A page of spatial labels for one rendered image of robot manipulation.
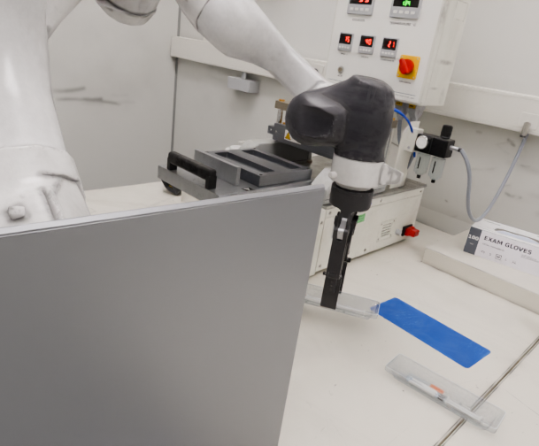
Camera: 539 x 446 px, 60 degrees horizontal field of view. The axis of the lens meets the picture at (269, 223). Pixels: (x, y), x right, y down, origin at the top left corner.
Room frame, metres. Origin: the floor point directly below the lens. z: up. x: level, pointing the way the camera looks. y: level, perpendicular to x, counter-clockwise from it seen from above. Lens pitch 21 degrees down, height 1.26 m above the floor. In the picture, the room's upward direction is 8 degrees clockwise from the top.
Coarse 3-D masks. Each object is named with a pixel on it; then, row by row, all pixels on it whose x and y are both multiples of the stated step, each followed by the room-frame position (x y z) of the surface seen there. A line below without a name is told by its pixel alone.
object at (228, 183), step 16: (208, 160) 0.98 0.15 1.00; (224, 160) 0.95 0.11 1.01; (160, 176) 0.98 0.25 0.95; (176, 176) 0.94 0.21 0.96; (192, 176) 0.94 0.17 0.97; (224, 176) 0.94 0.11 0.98; (192, 192) 0.90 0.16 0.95; (208, 192) 0.86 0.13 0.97; (224, 192) 0.86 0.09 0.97; (240, 192) 0.88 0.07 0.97; (256, 192) 0.91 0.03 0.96
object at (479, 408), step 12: (396, 360) 0.68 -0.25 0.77; (408, 360) 0.68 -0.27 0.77; (408, 372) 0.65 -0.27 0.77; (420, 372) 0.65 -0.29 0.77; (432, 372) 0.66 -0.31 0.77; (420, 384) 0.62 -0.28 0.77; (432, 384) 0.63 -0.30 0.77; (444, 384) 0.63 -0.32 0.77; (456, 384) 0.64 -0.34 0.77; (444, 396) 0.60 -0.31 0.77; (456, 396) 0.60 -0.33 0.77; (468, 396) 0.61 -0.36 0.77; (468, 408) 0.58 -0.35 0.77; (480, 408) 0.59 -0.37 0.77; (492, 408) 0.59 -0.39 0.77; (492, 420) 0.56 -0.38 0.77
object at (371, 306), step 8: (312, 288) 0.82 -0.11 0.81; (320, 288) 0.83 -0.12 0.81; (312, 296) 0.79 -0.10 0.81; (320, 296) 0.79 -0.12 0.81; (344, 296) 0.81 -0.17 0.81; (352, 296) 0.81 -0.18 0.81; (360, 296) 0.81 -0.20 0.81; (344, 304) 0.78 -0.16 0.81; (352, 304) 0.78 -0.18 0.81; (360, 304) 0.78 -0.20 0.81; (368, 304) 0.79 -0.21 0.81; (376, 304) 0.79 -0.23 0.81; (368, 312) 0.76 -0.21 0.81; (376, 312) 0.76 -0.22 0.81
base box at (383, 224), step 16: (416, 192) 1.29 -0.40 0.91; (336, 208) 1.02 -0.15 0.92; (384, 208) 1.17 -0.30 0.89; (400, 208) 1.24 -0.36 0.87; (416, 208) 1.31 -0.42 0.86; (320, 224) 0.98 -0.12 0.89; (368, 224) 1.13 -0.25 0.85; (384, 224) 1.19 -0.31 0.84; (400, 224) 1.25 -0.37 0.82; (320, 240) 0.99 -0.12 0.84; (352, 240) 1.09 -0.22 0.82; (368, 240) 1.14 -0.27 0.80; (384, 240) 1.20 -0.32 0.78; (400, 240) 1.27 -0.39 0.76; (320, 256) 1.00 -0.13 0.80; (352, 256) 1.10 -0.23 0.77
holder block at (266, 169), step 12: (216, 156) 1.04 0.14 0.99; (228, 156) 1.09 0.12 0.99; (240, 156) 1.07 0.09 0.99; (252, 156) 1.09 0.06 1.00; (264, 156) 1.13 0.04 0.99; (276, 156) 1.13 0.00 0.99; (252, 168) 1.03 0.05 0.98; (264, 168) 1.01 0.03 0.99; (276, 168) 1.01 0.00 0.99; (288, 168) 1.07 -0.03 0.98; (300, 168) 1.04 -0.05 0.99; (252, 180) 0.94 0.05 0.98; (264, 180) 0.94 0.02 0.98; (276, 180) 0.97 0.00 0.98; (288, 180) 0.99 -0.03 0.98; (300, 180) 1.02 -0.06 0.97
